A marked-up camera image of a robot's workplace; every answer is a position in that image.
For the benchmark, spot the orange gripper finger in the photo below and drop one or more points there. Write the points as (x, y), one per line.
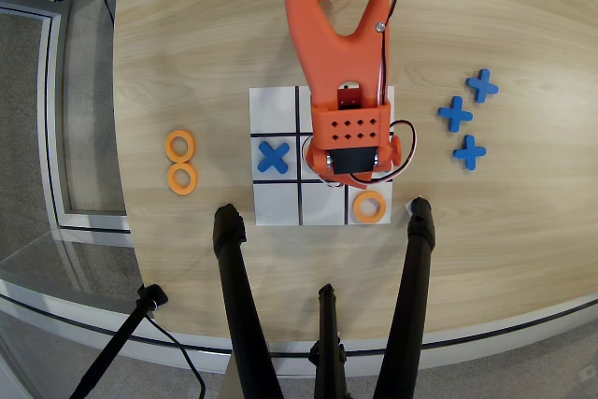
(360, 180)
(332, 179)

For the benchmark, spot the blue foam cross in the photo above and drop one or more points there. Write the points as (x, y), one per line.
(274, 157)
(482, 86)
(469, 152)
(455, 114)

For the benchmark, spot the small white paper tag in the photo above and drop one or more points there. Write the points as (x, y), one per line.
(408, 206)

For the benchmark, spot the white tic-tac-toe paper board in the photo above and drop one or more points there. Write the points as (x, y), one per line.
(275, 109)

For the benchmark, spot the short black tripod leg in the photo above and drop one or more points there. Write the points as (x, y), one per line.
(329, 324)

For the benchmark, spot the thin black stand pole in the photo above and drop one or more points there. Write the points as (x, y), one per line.
(117, 343)

